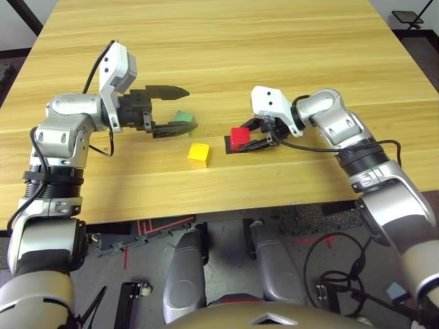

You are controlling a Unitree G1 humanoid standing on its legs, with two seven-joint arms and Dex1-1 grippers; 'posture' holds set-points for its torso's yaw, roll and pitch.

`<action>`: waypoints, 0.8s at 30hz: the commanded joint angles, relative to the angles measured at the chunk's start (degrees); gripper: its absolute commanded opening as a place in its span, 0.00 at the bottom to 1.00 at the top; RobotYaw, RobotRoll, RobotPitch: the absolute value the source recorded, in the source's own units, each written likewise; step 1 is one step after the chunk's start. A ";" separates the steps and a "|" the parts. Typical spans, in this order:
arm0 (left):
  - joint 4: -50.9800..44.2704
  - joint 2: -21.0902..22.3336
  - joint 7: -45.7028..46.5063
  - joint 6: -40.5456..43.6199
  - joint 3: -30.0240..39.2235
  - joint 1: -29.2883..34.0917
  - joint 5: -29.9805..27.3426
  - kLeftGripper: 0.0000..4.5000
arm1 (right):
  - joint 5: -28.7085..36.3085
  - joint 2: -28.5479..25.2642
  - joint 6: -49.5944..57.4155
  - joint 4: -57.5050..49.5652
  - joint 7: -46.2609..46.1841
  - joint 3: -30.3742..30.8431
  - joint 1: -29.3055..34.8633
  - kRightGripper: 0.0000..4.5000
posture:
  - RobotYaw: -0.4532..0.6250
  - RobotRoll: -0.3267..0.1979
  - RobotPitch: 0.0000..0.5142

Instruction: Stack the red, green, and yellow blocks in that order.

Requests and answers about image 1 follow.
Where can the green wooden block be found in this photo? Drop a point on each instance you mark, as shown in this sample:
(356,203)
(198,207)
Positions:
(183,116)

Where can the black diagonal metal bar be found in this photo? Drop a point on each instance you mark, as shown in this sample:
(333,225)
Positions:
(25,15)

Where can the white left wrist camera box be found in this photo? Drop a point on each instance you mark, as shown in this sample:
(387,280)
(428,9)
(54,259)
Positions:
(116,65)

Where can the small black box with screws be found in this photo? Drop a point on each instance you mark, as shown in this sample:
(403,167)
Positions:
(328,297)

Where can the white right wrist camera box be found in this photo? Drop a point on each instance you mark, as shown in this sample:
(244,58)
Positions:
(267,99)

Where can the dark speckled floor mat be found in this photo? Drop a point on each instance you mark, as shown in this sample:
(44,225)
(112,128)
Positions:
(308,219)

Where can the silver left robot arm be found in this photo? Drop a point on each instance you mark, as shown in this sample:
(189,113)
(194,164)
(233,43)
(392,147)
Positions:
(65,113)

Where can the black square tape marker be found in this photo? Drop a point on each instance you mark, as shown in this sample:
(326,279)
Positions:
(227,145)

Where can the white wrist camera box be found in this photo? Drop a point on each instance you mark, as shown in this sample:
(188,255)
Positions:
(267,99)
(116,65)

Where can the red wooden block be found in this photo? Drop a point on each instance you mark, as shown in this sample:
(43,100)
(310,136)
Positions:
(240,137)

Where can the small blue-grey box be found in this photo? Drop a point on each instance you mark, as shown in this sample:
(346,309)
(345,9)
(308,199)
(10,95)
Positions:
(398,292)

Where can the grey robot leg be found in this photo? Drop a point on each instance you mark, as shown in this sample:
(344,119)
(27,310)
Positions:
(185,274)
(278,267)

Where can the black metal stand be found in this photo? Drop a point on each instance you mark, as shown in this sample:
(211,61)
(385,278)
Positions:
(406,16)

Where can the grey left robot leg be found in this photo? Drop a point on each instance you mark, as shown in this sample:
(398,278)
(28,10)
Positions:
(185,274)

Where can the yellow wooden block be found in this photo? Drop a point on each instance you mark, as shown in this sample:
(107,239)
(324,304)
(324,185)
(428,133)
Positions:
(199,150)

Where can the black foam floor mat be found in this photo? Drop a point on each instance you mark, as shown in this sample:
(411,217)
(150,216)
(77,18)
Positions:
(5,82)

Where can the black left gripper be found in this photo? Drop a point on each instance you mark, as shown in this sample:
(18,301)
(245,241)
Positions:
(133,109)

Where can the gold robot torso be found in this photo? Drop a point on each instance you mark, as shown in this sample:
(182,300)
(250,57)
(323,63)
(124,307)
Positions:
(223,318)

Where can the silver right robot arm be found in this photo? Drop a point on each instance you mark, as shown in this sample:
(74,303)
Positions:
(329,113)

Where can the grey right robot leg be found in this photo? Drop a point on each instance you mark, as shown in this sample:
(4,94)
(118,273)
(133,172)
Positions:
(278,267)

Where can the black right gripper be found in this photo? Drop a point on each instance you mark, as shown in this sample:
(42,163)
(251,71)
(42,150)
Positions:
(276,132)

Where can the black mat with red lines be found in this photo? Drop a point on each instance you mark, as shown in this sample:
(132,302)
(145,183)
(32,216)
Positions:
(161,222)

